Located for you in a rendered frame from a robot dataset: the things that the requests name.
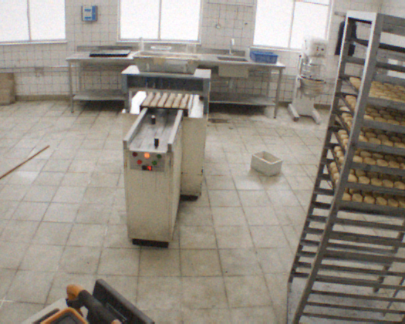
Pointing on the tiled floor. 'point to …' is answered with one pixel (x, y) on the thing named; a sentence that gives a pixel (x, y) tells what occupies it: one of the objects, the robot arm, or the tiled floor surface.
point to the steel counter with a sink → (233, 65)
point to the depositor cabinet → (191, 140)
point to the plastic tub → (266, 163)
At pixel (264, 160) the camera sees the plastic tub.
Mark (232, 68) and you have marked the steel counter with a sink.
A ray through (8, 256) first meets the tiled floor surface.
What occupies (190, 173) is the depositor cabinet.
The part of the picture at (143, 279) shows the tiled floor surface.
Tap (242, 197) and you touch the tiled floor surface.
